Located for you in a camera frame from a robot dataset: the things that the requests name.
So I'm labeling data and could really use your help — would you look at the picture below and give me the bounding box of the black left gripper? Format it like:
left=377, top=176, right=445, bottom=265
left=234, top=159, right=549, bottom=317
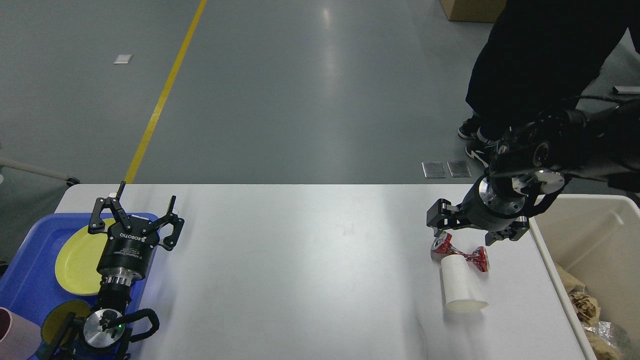
left=88, top=180, right=185, bottom=287

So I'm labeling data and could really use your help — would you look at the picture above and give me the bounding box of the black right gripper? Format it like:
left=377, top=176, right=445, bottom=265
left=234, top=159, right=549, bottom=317
left=426, top=175, right=530, bottom=246

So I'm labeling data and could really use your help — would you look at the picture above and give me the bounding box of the red foil wrapper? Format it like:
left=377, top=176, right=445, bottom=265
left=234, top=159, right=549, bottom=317
left=430, top=231, right=490, bottom=272

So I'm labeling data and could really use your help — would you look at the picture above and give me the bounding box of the yellow plate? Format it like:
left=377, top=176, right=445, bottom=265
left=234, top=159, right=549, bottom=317
left=54, top=226, right=108, bottom=297

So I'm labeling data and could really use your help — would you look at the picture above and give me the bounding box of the white paper cup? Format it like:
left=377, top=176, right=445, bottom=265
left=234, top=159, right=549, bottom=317
left=440, top=254, right=489, bottom=313

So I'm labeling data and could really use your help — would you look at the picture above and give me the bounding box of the brown paper bag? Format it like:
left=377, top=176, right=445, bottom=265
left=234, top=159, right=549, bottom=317
left=583, top=330, right=623, bottom=360
left=554, top=262, right=586, bottom=294

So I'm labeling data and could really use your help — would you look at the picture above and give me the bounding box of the dark teal mug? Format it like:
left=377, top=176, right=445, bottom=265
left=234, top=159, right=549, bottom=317
left=35, top=299, right=91, bottom=360

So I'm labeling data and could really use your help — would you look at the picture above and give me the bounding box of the pink mug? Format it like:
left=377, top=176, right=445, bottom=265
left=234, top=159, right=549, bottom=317
left=0, top=307, right=42, bottom=360

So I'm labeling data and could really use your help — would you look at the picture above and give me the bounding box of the aluminium foil sheet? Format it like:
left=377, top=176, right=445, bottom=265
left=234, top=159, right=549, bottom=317
left=593, top=321, right=633, bottom=353

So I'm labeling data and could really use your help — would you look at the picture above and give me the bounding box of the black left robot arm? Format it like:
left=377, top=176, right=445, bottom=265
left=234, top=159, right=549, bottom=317
left=42, top=181, right=185, bottom=360

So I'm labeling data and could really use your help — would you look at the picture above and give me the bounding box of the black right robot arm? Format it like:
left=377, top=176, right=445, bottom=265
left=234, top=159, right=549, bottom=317
left=426, top=98, right=640, bottom=251

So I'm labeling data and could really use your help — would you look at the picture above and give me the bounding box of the right metal floor plate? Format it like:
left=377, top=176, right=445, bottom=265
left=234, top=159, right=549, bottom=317
left=446, top=161, right=473, bottom=178

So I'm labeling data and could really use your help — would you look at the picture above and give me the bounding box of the metal floor plate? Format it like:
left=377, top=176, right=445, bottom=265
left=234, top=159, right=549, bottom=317
left=421, top=161, right=448, bottom=179
left=446, top=161, right=473, bottom=178

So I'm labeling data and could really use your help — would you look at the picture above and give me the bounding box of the left metal floor plate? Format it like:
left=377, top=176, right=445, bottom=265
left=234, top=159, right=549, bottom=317
left=421, top=161, right=448, bottom=179

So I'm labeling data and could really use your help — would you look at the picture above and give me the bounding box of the chair leg with caster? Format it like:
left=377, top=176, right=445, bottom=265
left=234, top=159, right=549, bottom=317
left=0, top=157, right=81, bottom=187

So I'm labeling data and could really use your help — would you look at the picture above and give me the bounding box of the beige plastic bin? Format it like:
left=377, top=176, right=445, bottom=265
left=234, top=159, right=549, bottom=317
left=530, top=194, right=640, bottom=360

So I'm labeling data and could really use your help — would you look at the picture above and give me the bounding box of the blue plastic tray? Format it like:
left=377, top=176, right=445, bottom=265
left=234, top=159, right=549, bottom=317
left=0, top=213, right=147, bottom=360

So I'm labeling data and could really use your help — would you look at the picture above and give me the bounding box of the crumpled brown paper ball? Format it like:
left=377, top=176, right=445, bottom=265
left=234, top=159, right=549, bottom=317
left=567, top=291, right=601, bottom=327

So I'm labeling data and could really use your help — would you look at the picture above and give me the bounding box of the seated person in black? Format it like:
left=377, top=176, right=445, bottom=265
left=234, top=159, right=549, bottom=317
left=458, top=0, right=639, bottom=167

